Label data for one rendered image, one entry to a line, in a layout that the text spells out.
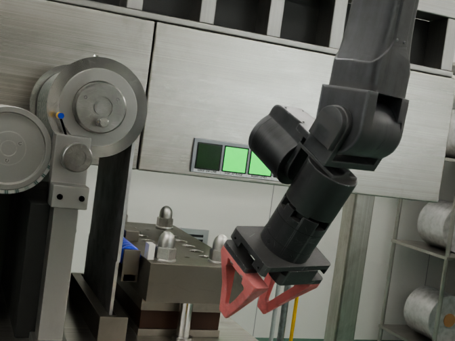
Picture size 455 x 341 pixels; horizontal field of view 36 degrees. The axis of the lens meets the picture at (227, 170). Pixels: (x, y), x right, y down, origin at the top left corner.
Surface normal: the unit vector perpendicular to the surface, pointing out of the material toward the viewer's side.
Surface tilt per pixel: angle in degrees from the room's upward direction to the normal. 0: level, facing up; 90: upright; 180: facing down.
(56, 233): 90
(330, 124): 90
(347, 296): 90
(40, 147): 90
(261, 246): 30
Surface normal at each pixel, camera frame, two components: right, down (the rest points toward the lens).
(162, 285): 0.36, 0.10
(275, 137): -0.50, -0.38
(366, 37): -0.67, -0.20
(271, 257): 0.44, -0.80
